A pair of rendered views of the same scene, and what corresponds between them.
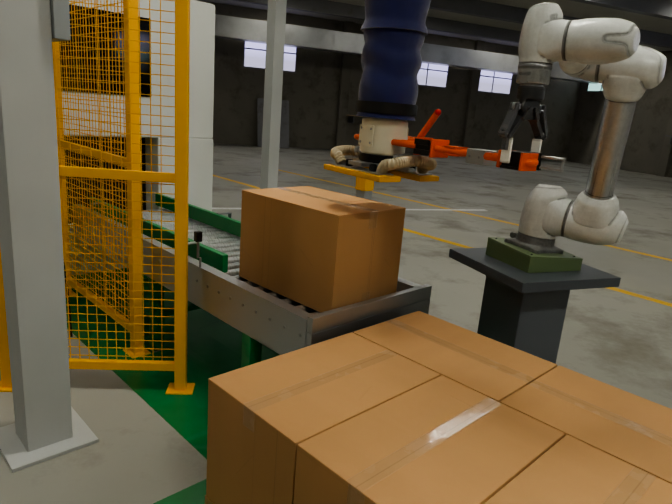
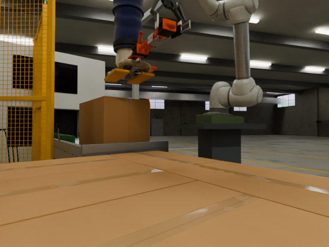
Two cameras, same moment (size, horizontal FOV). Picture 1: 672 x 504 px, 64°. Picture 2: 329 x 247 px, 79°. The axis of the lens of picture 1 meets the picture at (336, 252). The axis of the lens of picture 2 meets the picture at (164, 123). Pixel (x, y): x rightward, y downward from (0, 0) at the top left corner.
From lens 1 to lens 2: 1.05 m
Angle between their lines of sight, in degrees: 18
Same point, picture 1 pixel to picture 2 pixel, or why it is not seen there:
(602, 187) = (242, 72)
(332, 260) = (103, 120)
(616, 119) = (239, 32)
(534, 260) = (214, 116)
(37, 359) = not seen: outside the picture
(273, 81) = (134, 93)
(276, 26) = not seen: hidden behind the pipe
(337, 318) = (101, 148)
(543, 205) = (217, 90)
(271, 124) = not seen: hidden behind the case
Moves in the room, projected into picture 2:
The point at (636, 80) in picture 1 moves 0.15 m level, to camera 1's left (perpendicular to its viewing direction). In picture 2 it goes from (242, 7) to (218, 9)
